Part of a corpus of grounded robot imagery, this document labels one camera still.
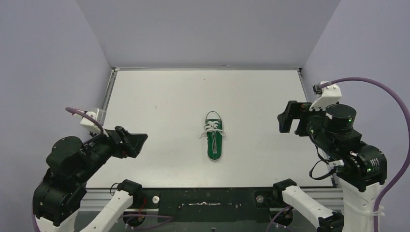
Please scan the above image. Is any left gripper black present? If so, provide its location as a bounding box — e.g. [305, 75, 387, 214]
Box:
[77, 122, 148, 180]

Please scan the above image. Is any green canvas sneaker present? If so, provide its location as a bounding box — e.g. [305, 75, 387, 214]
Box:
[205, 111, 224, 161]

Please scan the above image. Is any white shoelace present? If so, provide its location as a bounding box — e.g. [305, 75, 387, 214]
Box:
[200, 119, 226, 138]

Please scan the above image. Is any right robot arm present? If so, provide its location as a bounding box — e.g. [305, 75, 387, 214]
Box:
[272, 101, 387, 232]

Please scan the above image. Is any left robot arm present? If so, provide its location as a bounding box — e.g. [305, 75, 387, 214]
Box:
[32, 126, 148, 232]

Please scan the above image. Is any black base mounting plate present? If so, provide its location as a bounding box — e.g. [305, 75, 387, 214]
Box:
[122, 187, 286, 229]

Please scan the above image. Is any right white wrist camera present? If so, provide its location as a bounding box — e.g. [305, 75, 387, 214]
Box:
[309, 81, 342, 111]

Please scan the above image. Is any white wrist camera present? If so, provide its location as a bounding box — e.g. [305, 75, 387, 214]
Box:
[72, 108, 106, 134]
[309, 81, 342, 111]

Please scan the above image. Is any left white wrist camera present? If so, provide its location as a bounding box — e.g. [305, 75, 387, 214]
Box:
[72, 108, 106, 134]

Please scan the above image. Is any aluminium front rail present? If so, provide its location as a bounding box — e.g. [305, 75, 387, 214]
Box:
[79, 188, 344, 212]

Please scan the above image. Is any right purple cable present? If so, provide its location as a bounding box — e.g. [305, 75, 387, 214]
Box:
[265, 76, 410, 232]

